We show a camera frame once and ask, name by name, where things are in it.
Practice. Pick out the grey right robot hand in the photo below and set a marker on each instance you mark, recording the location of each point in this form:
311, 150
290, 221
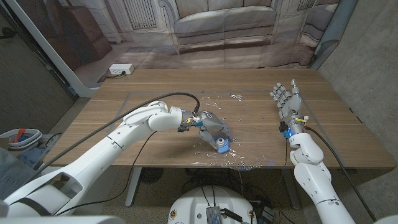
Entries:
290, 105

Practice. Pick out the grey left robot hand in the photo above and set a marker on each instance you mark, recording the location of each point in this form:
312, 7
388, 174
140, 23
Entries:
213, 124

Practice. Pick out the clear cellophane sheet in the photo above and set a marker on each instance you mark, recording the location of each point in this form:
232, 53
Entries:
217, 102

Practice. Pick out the small blue toy camera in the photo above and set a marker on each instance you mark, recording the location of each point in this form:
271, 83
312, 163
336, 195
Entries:
222, 145

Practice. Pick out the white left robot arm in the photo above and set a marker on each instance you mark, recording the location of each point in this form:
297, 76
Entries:
102, 152

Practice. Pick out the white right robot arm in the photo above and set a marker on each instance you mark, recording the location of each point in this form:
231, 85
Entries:
314, 177

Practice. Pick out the white robot torso base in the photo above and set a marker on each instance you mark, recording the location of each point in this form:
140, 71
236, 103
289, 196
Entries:
192, 205

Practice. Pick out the grey table leg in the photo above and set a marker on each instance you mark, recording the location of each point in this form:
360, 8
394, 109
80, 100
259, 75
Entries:
290, 189

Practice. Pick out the blue-grey rolled backdrop edge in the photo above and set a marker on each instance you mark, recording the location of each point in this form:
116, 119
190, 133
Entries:
334, 28

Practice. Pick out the grey finned electronics box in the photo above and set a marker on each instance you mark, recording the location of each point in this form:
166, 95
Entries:
213, 215

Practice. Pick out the printed sofa room backdrop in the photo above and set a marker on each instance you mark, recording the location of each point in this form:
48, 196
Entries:
217, 31

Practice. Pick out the white power strip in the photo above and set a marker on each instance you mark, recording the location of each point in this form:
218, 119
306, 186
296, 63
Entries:
121, 68

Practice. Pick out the white plastic bucket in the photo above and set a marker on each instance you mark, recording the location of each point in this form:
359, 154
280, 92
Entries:
29, 135

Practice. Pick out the person in blue jeans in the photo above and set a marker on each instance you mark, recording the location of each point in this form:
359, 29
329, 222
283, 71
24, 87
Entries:
12, 174

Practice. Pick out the white backdrop frame pole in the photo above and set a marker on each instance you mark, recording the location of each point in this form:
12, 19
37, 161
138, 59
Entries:
53, 53

